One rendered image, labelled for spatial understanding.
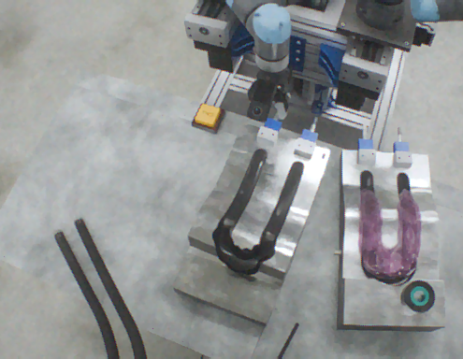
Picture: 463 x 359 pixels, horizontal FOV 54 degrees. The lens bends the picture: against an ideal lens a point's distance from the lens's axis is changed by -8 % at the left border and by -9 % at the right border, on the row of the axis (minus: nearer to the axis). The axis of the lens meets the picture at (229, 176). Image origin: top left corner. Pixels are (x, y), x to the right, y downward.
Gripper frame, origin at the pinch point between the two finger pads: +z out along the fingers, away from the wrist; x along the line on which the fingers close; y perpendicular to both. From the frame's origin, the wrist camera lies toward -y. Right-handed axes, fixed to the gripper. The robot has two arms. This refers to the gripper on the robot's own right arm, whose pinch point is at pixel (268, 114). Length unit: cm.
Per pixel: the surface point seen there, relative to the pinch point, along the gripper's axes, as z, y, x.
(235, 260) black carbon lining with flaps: 13.9, -35.4, -4.3
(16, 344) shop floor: 101, -91, 85
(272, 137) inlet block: 9.2, -1.2, -1.7
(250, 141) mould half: 11.9, -3.1, 4.2
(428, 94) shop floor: 101, 102, -55
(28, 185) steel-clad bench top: 21, -37, 66
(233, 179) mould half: 12.6, -15.0, 4.4
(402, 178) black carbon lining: 15.8, 3.6, -39.9
